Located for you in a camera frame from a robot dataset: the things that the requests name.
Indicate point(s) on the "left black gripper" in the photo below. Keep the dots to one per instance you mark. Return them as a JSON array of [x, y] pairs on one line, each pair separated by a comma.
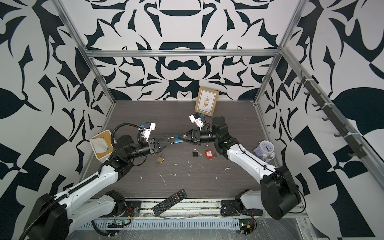
[[153, 145]]

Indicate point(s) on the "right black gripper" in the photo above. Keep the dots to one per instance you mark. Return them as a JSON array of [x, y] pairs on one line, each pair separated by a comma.
[[197, 136]]

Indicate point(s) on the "blue padlock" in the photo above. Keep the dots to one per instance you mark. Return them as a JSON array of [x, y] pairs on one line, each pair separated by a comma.
[[175, 140]]

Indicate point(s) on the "brass padlock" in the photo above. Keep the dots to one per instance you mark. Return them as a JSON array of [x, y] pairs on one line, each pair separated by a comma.
[[160, 160]]

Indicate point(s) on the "small black padlock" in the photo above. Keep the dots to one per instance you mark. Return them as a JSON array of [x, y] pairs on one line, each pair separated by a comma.
[[195, 153]]

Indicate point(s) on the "red padlock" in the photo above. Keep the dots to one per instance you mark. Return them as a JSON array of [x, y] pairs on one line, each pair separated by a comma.
[[209, 152]]

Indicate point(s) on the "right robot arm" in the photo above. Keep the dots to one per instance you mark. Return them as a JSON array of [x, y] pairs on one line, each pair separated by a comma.
[[279, 194]]

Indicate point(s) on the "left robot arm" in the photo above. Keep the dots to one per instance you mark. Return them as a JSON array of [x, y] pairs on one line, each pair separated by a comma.
[[55, 217]]

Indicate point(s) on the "white tissue box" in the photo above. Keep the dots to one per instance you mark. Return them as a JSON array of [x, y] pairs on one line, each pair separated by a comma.
[[102, 146]]

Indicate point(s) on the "black remote control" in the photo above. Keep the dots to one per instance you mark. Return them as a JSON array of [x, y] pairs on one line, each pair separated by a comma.
[[169, 202]]

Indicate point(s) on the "left green circuit board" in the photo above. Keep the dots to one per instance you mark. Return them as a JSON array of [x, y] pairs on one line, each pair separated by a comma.
[[119, 223]]

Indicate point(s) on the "green circuit board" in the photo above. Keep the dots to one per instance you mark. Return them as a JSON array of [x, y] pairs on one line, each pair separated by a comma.
[[119, 223], [247, 228]]

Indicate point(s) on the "right green circuit board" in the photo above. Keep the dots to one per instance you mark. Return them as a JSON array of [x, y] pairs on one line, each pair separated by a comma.
[[247, 228]]

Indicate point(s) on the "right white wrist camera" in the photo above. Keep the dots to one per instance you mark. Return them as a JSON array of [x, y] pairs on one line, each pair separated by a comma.
[[197, 119]]

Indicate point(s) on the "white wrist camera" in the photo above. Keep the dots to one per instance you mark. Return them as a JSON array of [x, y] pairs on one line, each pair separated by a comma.
[[197, 119], [145, 131]]

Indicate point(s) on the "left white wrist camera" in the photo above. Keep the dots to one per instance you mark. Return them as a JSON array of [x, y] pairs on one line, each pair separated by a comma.
[[145, 131]]

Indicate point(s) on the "wooden picture frame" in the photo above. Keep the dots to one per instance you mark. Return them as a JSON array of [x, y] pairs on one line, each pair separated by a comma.
[[206, 102]]

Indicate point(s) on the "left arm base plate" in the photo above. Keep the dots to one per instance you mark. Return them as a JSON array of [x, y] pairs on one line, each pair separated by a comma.
[[132, 209]]

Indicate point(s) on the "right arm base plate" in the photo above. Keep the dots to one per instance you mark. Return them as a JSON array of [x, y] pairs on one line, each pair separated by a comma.
[[236, 208]]

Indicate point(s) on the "white cable duct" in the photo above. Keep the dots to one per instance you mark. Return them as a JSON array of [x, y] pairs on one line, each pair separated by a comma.
[[181, 224]]

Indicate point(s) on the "wall coat hook rail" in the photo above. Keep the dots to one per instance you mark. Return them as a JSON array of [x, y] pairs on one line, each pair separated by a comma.
[[344, 129]]

